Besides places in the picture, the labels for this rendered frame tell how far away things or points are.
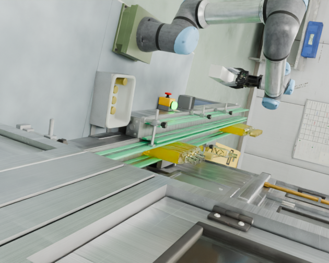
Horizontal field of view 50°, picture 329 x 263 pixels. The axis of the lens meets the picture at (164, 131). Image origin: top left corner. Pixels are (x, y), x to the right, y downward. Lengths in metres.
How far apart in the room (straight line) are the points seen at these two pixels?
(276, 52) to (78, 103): 0.76
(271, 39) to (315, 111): 6.09
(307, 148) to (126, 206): 7.03
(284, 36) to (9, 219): 1.09
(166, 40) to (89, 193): 1.08
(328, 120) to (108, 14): 6.22
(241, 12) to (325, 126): 6.04
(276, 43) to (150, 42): 0.53
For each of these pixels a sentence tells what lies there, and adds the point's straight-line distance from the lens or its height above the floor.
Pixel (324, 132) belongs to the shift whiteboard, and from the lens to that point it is 7.39.
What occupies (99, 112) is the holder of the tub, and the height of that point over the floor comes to 0.79.
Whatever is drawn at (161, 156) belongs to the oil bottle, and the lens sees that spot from 1.65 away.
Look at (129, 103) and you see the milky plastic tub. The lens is 1.58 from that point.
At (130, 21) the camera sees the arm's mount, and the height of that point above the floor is 0.81.
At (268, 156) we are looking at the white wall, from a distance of 7.58.
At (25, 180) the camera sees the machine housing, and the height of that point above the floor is 1.29.
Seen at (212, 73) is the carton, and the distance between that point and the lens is 1.78.
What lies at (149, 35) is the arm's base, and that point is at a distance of 1.54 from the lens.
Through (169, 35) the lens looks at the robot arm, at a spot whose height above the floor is 0.98.
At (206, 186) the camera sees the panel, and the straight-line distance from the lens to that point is 1.73.
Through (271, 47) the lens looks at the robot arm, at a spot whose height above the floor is 1.39.
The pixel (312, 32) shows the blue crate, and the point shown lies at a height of 0.98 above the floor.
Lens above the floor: 1.64
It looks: 24 degrees down
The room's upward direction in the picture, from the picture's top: 105 degrees clockwise
